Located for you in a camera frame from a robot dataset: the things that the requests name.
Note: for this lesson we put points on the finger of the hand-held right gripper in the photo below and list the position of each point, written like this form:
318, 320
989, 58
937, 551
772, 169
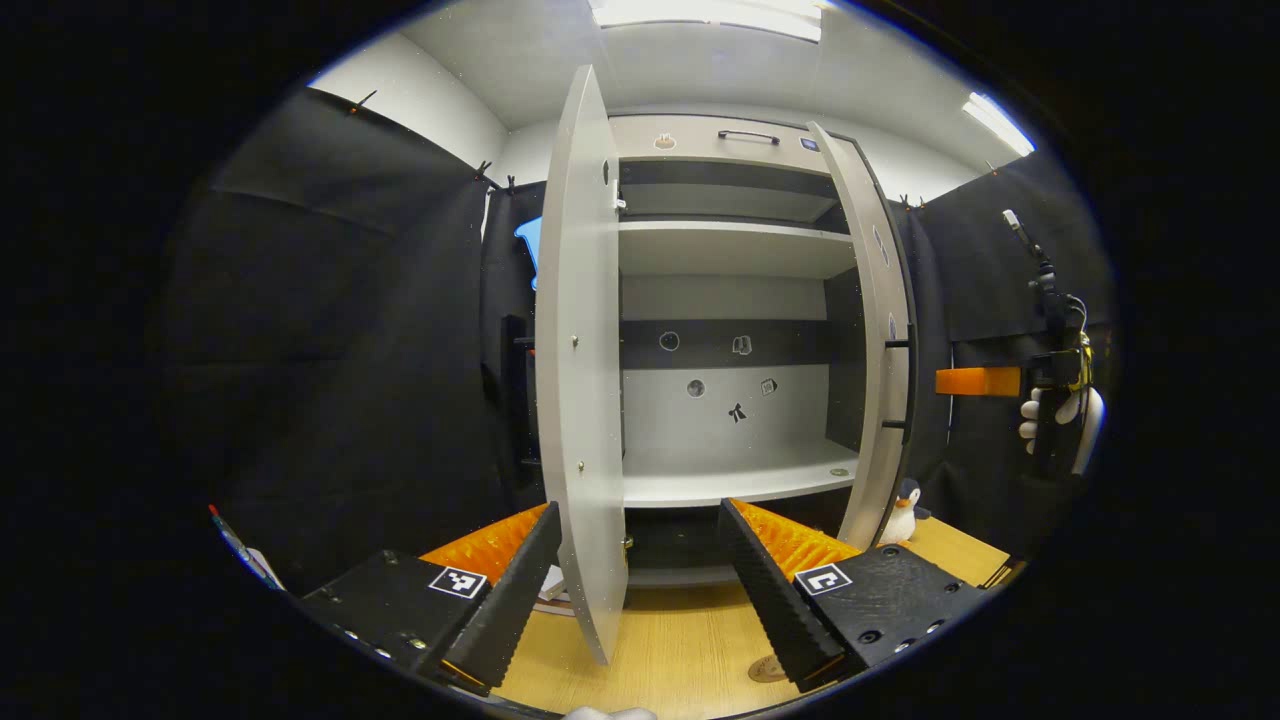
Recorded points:
975, 381

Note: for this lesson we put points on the grey cabinet drawer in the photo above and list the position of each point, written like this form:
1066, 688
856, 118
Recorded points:
780, 158

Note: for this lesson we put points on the grey wooden cabinet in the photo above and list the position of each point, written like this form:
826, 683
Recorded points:
720, 300

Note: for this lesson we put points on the penguin plush toy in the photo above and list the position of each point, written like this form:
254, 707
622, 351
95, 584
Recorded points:
900, 520

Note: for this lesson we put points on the grey cabinet door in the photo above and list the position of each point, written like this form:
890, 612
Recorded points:
880, 290
580, 400

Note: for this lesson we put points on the ceiling light panel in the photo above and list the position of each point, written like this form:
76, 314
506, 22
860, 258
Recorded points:
998, 122

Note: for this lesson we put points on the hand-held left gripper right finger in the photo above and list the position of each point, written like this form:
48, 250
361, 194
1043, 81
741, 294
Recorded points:
775, 600

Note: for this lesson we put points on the round brown coaster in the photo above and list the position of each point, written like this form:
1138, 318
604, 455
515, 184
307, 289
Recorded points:
765, 670

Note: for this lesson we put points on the small cardboard box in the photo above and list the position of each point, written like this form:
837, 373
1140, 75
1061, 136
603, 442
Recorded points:
555, 585

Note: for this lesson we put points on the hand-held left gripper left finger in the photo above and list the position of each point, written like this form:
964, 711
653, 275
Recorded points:
510, 610

